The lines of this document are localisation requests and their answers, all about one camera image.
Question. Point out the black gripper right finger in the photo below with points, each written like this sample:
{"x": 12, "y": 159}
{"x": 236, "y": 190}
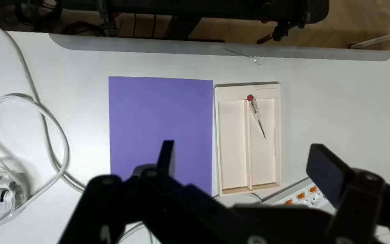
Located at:
{"x": 328, "y": 172}

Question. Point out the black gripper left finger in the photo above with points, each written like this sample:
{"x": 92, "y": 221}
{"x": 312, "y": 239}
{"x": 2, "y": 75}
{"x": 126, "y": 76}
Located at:
{"x": 167, "y": 157}

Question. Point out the purple placemat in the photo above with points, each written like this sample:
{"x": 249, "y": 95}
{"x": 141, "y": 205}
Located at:
{"x": 145, "y": 111}

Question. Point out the white wooden tray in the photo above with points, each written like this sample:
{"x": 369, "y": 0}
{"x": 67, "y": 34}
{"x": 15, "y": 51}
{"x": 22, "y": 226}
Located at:
{"x": 247, "y": 161}

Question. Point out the white power strip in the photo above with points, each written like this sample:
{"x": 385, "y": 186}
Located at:
{"x": 304, "y": 192}

